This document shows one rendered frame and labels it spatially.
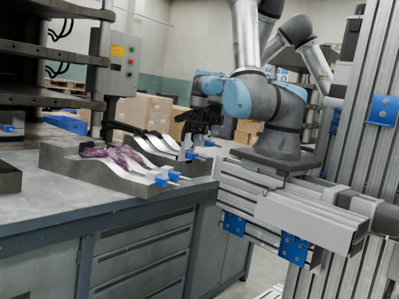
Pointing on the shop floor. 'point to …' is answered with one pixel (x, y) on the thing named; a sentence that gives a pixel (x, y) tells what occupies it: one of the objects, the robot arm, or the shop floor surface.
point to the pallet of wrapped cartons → (143, 114)
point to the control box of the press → (116, 71)
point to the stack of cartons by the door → (247, 131)
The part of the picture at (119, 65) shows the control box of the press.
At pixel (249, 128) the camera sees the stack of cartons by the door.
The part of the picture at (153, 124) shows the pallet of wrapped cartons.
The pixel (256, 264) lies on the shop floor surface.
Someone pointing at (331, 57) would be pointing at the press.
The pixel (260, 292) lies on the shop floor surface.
